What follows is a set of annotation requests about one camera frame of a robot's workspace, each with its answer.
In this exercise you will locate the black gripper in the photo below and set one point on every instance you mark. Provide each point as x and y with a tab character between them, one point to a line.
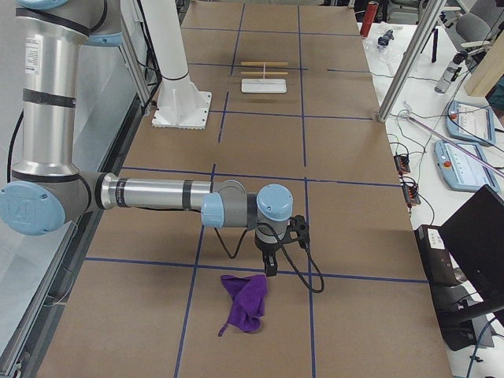
266	250

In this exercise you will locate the purple towel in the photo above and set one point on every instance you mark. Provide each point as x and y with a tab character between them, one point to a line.
248	301

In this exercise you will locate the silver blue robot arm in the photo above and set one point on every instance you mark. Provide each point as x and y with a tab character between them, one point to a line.
47	190

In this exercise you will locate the white wooden towel rack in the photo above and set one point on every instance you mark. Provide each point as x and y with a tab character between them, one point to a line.
264	81

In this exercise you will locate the black laptop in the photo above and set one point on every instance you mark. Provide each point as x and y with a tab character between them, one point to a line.
463	261

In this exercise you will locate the lower blue teach pendant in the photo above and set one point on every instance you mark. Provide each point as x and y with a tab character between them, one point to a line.
460	171

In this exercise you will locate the blue teach pendant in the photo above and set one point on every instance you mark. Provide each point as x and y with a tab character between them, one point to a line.
460	171
471	122

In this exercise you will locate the upper blue teach pendant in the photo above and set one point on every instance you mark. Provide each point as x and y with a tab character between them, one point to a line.
471	122

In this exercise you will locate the blue folded umbrella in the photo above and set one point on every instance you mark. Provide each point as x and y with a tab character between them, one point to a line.
384	40

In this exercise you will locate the clear water bottle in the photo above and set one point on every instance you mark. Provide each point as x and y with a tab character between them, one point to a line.
451	72

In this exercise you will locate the red cylinder tube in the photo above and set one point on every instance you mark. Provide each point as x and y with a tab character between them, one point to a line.
368	19

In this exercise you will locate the grey office chair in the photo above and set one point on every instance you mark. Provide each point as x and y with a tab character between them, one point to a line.
474	31

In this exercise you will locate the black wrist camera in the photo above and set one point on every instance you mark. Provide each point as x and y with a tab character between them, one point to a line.
297	231

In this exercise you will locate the white camera stand column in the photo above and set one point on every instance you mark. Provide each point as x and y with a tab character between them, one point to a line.
179	104

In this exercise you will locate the aluminium frame post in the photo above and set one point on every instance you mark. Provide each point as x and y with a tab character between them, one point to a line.
420	36

